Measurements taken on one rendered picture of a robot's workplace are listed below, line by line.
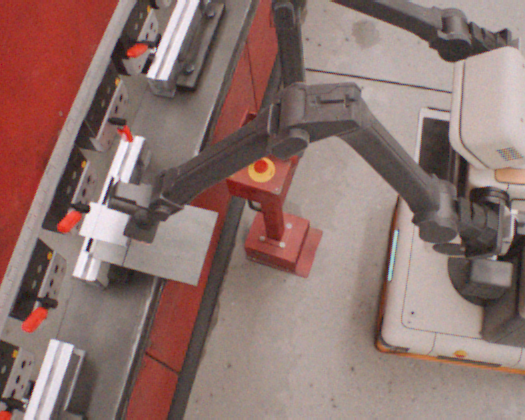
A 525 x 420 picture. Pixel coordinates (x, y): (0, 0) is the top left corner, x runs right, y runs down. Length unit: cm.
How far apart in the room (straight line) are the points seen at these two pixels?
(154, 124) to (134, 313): 52
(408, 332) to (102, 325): 103
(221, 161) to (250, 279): 141
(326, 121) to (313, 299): 156
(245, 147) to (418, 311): 126
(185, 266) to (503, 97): 78
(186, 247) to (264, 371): 102
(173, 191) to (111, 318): 51
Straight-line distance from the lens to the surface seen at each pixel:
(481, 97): 129
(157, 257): 152
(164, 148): 177
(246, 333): 247
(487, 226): 131
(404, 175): 114
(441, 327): 222
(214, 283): 248
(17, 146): 112
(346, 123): 99
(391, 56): 296
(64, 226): 126
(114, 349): 163
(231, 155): 112
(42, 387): 158
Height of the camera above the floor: 242
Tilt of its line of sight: 68 degrees down
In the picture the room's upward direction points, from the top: 9 degrees counter-clockwise
